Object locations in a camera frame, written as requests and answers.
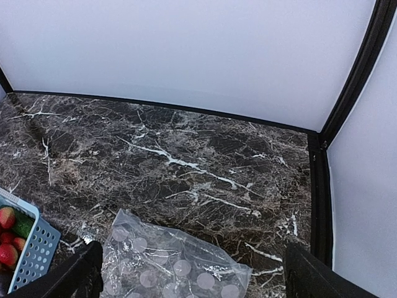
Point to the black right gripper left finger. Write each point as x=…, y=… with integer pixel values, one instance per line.
x=79, y=276

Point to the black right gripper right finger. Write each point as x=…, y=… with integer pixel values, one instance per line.
x=306, y=276

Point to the clear zip top bag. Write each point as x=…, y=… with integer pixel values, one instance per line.
x=145, y=260

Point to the red lychee bunch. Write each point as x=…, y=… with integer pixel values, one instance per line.
x=12, y=240

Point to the blue perforated plastic basket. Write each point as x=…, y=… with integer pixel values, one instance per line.
x=41, y=245

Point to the green cucumber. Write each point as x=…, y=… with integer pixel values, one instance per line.
x=23, y=225

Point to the black enclosure frame post right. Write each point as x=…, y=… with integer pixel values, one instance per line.
x=322, y=224

